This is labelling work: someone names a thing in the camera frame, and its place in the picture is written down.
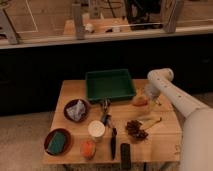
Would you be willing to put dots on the orange round fruit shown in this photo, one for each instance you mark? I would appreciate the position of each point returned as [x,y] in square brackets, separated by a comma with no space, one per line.
[88,149]

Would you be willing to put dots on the crumpled grey cloth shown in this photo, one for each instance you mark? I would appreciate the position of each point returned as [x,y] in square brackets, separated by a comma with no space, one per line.
[76,111]

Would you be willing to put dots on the yellow wooden spoon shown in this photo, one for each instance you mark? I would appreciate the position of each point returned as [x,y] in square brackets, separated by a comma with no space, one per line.
[149,121]

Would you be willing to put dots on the green sponge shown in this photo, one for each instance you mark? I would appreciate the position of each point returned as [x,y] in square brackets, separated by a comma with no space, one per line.
[56,144]

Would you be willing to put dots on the brown dried cluster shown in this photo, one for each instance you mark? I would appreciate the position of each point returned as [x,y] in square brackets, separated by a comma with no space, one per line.
[134,130]

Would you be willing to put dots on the white round cup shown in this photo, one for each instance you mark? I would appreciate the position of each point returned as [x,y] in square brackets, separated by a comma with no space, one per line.
[96,130]

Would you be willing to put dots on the green plastic tray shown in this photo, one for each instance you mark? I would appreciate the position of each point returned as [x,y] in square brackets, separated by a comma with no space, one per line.
[113,84]

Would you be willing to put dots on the black remote control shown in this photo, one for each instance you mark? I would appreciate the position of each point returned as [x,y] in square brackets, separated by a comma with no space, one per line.
[125,156]

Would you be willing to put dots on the dark bowl with grey cloth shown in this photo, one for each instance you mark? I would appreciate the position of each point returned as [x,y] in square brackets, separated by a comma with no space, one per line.
[73,102]

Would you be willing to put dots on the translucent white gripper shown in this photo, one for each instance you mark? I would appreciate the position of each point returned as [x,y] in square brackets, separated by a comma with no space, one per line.
[151,92]

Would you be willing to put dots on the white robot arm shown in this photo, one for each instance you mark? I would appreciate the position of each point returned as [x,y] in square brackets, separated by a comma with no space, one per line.
[197,141]

